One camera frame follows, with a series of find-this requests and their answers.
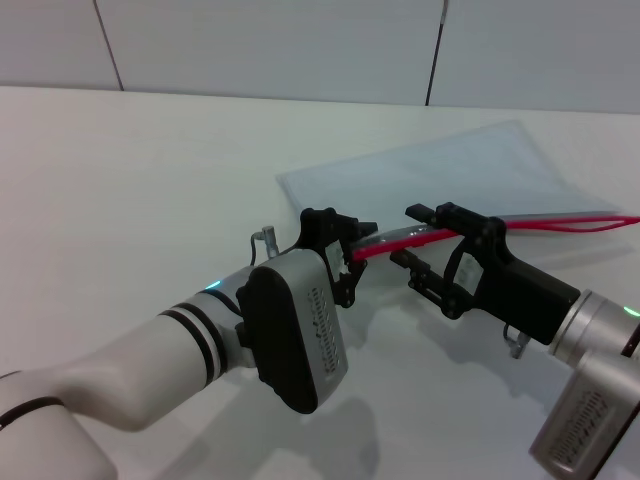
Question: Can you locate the clear red-zip document bag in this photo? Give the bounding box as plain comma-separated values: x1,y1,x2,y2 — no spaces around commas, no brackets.
274,118,640,264

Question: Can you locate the silver wrist cable connector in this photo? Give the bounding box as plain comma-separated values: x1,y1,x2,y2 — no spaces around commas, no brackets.
248,225,282,262
502,324,531,359

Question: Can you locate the silver right wrist cable connector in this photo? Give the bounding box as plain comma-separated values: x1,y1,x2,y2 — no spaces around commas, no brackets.
502,324,531,359

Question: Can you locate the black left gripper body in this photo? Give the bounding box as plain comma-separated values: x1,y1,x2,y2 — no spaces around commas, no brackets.
292,205,363,282

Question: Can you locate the silver left wrist cable connector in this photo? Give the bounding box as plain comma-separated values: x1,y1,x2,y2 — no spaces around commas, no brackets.
248,225,282,262

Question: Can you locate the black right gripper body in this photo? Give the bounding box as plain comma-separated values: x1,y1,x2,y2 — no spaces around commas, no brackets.
443,216,582,347

